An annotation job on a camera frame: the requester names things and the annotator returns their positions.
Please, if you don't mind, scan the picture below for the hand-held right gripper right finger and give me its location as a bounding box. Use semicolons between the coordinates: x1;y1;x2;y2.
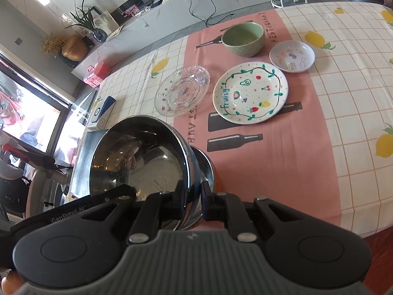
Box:
201;182;311;243

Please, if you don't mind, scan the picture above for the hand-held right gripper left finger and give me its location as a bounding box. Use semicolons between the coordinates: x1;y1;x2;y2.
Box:
74;180;191;245

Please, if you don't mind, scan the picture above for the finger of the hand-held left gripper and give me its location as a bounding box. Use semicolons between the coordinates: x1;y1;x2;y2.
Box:
101;184;137;204

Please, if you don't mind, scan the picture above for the large steel bowl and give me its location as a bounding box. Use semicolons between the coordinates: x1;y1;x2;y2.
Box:
90;115;201;232

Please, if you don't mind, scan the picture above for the clear glass plate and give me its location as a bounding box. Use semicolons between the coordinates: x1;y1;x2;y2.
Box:
154;64;211;118

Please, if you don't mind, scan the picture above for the white fruit-painted plate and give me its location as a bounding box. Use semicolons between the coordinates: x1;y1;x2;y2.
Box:
213;62;289;125

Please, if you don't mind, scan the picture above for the green ceramic bowl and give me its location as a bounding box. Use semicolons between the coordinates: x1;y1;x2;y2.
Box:
222;21;265;58

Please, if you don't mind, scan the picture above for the person's left hand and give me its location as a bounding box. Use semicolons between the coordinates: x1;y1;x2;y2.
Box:
0;270;23;295

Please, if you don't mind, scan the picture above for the exercise bike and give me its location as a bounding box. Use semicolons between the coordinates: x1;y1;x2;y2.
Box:
0;142;76;219

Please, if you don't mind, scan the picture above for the blue and white box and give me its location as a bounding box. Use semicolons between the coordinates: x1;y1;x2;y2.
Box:
87;95;117;130

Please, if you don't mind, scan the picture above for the pink box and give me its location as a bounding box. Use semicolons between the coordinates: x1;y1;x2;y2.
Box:
83;61;111;87

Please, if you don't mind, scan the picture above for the golden vase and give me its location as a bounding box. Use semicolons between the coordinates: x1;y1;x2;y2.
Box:
61;35;89;61

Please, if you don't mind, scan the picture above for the green plant in blue vase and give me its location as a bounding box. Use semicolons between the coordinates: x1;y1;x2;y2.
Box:
65;0;108;42

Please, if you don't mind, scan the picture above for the dried flower bunch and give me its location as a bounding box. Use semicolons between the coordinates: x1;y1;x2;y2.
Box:
41;32;66;57

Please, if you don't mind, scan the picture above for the small white patterned dish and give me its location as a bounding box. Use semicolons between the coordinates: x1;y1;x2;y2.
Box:
269;41;316;74

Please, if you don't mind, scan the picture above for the pink table runner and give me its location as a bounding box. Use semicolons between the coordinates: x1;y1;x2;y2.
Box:
87;1;393;239

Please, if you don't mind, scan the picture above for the cream picture card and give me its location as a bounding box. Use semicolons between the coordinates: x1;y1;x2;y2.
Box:
92;10;124;41

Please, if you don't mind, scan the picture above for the marble television cabinet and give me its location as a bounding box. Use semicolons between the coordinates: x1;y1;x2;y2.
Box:
71;0;278;79

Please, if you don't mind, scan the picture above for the small pink photo card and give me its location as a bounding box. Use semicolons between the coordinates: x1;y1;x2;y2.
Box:
123;4;142;18

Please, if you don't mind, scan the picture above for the black cable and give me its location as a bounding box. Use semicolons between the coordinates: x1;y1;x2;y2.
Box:
189;0;256;28

